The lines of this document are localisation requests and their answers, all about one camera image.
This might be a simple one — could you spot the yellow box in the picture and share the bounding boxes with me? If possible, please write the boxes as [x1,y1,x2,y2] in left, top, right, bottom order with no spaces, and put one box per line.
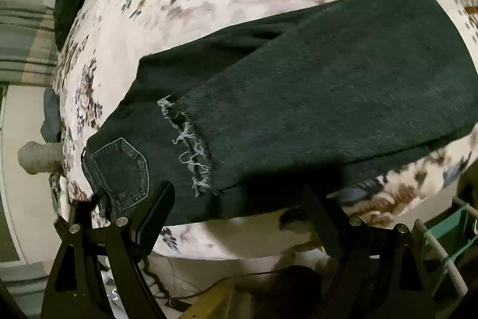
[178,282,238,319]

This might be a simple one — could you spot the dark denim jeans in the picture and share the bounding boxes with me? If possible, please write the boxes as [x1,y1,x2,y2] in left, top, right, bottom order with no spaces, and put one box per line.
[82,0,477,225]

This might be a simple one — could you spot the blue-grey folded cloth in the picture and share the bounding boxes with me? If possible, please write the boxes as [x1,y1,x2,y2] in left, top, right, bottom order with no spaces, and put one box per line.
[41,88,62,143]

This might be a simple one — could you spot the grey plaid curtain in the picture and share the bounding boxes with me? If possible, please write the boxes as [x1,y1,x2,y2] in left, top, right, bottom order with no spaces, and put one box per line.
[0,1,58,87]

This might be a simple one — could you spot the green plastic basket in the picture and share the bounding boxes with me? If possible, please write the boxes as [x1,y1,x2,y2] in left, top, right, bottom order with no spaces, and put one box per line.
[412,196,477,299]

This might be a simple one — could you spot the floral bed blanket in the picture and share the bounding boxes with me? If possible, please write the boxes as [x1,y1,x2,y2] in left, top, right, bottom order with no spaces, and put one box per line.
[53,0,477,261]

